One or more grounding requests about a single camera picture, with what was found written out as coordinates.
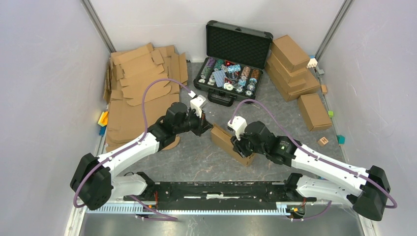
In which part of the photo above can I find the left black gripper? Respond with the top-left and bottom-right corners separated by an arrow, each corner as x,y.
174,107 -> 213,137

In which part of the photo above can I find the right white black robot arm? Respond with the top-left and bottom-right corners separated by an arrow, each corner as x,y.
228,117 -> 390,221

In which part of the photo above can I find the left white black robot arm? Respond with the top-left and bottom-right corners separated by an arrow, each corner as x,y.
70,96 -> 212,210

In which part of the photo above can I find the single folded cardboard box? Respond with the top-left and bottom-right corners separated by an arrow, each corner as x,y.
297,93 -> 332,131

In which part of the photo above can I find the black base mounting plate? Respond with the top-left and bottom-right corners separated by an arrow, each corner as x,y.
137,181 -> 317,210

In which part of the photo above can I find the black poker chip case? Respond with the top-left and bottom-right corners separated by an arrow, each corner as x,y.
193,20 -> 273,107

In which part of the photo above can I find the wooden letter H block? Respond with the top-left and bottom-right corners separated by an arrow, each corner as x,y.
317,137 -> 329,147

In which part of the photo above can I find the stack of flat cardboard blanks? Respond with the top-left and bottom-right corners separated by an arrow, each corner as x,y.
103,43 -> 188,152

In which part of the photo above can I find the teal cube block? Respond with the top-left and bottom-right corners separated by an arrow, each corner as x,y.
336,135 -> 346,145

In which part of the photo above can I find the small wooden cube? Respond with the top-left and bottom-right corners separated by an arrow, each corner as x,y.
321,85 -> 328,95

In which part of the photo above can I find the orange yellow toy block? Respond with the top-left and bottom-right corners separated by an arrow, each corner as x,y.
97,111 -> 108,127

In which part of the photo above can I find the white blue toy brick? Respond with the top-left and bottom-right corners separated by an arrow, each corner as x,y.
306,56 -> 318,68

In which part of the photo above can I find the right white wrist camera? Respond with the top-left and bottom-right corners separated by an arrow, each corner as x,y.
227,116 -> 247,141

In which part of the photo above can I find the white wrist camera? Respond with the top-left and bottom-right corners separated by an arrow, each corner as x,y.
188,90 -> 207,118
227,116 -> 247,141

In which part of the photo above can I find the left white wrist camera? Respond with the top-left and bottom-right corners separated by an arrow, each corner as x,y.
188,90 -> 207,118

